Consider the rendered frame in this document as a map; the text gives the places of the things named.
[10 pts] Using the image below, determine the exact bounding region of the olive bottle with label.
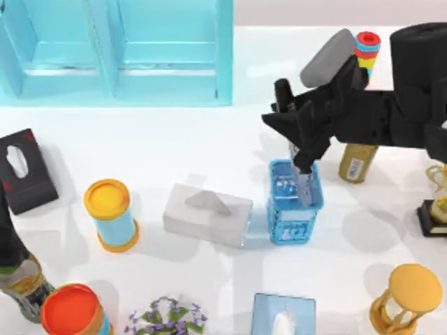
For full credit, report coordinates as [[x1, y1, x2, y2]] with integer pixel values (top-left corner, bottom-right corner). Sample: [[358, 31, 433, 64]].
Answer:
[[0, 253, 57, 325]]

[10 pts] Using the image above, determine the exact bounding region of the white tissue box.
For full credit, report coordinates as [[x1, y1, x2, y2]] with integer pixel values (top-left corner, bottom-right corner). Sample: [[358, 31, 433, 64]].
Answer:
[[161, 182, 254, 249]]

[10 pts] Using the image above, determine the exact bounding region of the yellow hourglass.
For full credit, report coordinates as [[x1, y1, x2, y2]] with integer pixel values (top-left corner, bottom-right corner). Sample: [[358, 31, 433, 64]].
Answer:
[[369, 262, 444, 335]]

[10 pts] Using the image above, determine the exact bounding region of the orange lidded can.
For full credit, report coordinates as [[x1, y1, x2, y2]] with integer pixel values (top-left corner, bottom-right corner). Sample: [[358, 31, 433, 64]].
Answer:
[[39, 283, 115, 335]]

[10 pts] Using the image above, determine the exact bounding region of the gold trophy with black base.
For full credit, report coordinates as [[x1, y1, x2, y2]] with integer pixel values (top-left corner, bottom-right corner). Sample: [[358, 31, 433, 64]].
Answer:
[[416, 163, 447, 239]]

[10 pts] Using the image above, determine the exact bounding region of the light blue rack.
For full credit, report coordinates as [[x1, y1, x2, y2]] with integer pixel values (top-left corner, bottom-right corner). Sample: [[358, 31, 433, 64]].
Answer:
[[0, 0, 233, 107]]

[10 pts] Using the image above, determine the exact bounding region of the black tissue box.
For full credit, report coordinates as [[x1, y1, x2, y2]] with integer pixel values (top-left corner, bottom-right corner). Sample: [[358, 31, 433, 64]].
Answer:
[[0, 128, 60, 216]]

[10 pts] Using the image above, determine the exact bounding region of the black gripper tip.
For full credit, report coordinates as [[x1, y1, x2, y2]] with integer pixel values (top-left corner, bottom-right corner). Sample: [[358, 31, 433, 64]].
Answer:
[[0, 180, 31, 267]]

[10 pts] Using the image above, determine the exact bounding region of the clear plastic bottle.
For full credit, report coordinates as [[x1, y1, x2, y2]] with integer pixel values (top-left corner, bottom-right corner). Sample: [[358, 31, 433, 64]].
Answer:
[[287, 139, 314, 207]]

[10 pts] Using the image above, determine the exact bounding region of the yellow and blue can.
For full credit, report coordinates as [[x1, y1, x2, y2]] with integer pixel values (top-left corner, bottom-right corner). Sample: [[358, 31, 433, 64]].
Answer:
[[83, 178, 141, 254]]

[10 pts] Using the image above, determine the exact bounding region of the blue tissue box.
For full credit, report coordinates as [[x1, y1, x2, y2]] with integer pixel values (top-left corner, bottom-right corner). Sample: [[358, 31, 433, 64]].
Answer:
[[251, 292, 317, 335]]

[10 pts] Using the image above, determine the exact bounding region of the purple flower plant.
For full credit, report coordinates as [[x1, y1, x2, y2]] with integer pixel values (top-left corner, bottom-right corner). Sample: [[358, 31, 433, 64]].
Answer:
[[126, 295, 210, 335]]

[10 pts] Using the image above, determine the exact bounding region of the blue plastic basket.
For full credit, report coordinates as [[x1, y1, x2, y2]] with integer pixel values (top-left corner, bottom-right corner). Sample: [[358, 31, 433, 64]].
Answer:
[[268, 158, 325, 246]]

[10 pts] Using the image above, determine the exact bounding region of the stack of coloured rings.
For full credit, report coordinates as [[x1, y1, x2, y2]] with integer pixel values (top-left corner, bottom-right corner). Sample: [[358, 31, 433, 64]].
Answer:
[[352, 30, 383, 80]]

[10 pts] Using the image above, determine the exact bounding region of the gold bottle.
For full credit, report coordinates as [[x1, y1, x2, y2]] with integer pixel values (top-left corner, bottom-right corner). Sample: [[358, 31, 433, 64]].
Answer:
[[337, 142, 380, 184]]

